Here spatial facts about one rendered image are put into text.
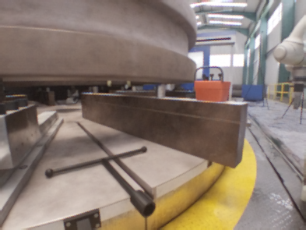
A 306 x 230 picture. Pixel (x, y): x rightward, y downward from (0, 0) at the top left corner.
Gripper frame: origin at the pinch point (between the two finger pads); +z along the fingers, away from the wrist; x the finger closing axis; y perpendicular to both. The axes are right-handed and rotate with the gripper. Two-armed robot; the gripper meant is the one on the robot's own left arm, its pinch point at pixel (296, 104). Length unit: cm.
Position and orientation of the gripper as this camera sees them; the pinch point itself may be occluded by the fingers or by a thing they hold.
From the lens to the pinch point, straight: 128.8
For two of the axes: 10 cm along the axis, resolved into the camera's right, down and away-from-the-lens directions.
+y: -6.9, -1.3, 7.1
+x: -7.2, 1.2, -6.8
